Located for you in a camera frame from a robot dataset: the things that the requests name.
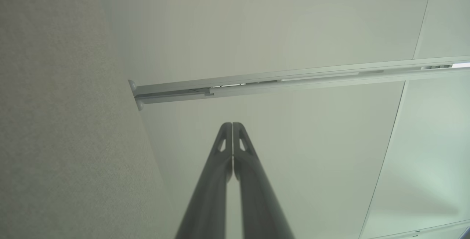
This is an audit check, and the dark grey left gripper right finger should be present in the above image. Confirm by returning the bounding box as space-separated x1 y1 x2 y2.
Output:
233 122 294 239

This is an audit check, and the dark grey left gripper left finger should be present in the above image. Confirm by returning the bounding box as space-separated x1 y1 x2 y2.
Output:
176 122 233 239

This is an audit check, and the grey fabric sofa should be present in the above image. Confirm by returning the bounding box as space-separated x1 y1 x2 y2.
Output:
0 0 184 239

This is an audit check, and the grey metal partition post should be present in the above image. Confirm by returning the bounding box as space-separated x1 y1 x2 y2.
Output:
128 55 470 111

